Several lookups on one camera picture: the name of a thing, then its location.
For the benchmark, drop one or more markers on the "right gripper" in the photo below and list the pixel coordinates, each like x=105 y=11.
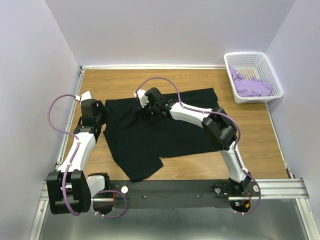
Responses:
x=144 y=109

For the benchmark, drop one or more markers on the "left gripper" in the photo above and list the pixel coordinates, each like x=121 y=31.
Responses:
x=102 y=108

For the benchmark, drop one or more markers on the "black t shirt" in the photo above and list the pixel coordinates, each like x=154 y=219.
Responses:
x=138 y=144

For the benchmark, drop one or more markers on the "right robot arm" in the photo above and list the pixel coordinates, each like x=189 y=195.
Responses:
x=223 y=133

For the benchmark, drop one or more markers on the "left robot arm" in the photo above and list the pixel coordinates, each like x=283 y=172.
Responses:
x=69 y=191

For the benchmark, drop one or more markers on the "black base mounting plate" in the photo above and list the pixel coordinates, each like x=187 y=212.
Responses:
x=174 y=194

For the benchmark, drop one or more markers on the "purple t shirt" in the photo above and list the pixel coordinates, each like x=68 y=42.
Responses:
x=252 y=87

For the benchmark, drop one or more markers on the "white plastic laundry basket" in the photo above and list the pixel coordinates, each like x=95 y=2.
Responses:
x=253 y=64

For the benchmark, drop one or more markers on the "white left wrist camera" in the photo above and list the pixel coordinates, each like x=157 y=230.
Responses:
x=85 y=96

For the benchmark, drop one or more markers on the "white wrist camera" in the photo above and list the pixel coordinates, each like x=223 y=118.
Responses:
x=85 y=96
x=141 y=96

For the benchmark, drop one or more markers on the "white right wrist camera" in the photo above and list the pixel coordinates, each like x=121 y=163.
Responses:
x=141 y=96

